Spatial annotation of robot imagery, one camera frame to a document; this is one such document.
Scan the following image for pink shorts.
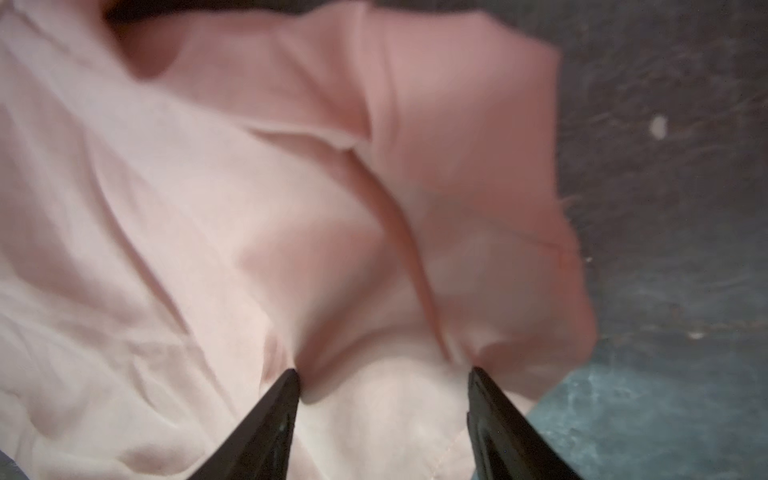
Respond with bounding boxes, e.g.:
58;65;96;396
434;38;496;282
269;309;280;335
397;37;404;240
1;1;596;479

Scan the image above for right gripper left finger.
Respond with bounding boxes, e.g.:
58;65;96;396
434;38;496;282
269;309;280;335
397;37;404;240
190;369;300;480

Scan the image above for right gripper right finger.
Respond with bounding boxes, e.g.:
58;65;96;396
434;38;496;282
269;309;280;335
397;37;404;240
467;367;581;480

